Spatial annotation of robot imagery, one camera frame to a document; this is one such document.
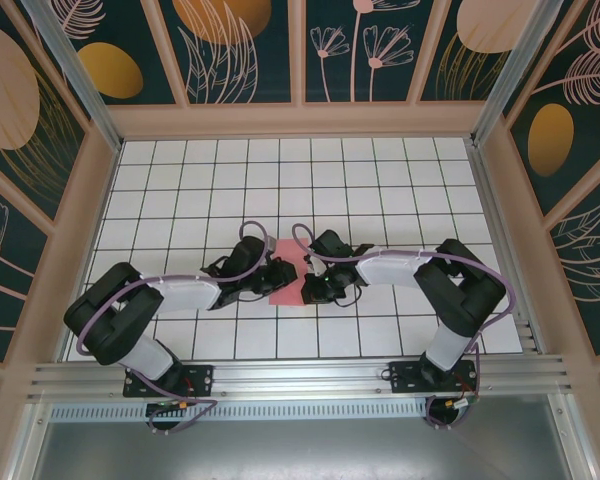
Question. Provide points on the pink square paper sheet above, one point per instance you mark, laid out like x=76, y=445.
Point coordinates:
x=292, y=250

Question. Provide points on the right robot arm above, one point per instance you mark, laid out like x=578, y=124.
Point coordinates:
x=460, y=300

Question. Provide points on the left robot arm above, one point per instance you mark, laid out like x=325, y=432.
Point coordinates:
x=105, y=340

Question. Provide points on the grey sheet metal panel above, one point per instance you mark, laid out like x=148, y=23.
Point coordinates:
x=300, y=450

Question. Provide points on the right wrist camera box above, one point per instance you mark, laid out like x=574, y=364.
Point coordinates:
x=308, y=260

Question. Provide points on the long aluminium mounting rail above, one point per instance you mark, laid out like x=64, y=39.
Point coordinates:
x=300, y=375

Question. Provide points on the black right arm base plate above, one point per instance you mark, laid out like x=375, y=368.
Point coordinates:
x=405, y=380

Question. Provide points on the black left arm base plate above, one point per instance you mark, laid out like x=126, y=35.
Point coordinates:
x=200, y=380

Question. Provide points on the aluminium side rail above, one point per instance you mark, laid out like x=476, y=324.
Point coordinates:
x=504, y=250

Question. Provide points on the aluminium corner post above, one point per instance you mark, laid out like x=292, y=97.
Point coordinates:
x=520, y=65
x=80, y=80

